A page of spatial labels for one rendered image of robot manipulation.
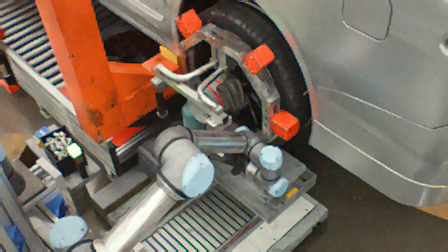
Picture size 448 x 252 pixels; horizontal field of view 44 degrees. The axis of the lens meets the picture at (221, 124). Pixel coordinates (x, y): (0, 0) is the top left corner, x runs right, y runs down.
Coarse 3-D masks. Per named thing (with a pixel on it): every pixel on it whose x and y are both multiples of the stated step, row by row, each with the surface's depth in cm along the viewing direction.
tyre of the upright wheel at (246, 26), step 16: (208, 16) 224; (224, 16) 216; (240, 16) 213; (256, 16) 213; (240, 32) 213; (256, 32) 208; (272, 32) 210; (272, 48) 207; (288, 48) 210; (272, 64) 209; (288, 64) 209; (288, 80) 209; (304, 80) 214; (288, 96) 213; (304, 96) 216; (288, 112) 219; (304, 112) 221; (272, 144) 242
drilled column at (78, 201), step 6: (84, 186) 288; (66, 192) 286; (78, 192) 287; (84, 192) 290; (66, 198) 296; (72, 198) 286; (78, 198) 289; (84, 198) 293; (90, 198) 296; (72, 204) 292; (78, 204) 292; (84, 204) 295; (90, 204) 299; (78, 210) 294; (84, 210) 298
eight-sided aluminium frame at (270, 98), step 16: (208, 32) 217; (224, 32) 216; (192, 48) 240; (224, 48) 212; (240, 48) 209; (192, 64) 248; (240, 64) 209; (192, 80) 252; (256, 80) 209; (272, 96) 211; (272, 112) 215
